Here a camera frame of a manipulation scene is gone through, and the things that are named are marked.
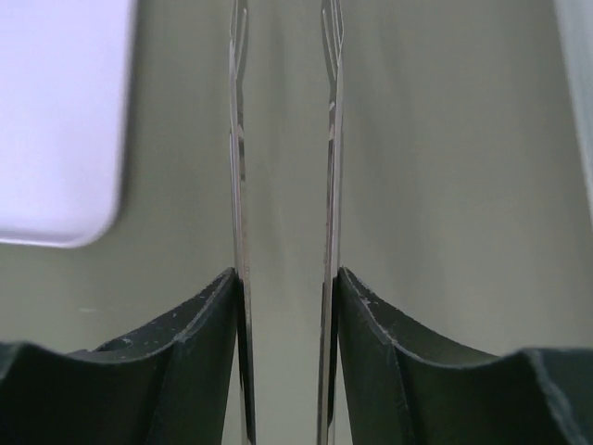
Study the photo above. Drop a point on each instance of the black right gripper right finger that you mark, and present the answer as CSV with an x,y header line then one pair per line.
x,y
407,384

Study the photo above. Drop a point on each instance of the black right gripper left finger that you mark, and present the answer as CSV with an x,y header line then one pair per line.
x,y
166,382

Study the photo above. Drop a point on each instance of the metal tongs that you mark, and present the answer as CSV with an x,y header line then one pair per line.
x,y
333,42

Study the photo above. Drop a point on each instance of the lavender plastic tray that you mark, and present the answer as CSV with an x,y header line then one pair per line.
x,y
66,75

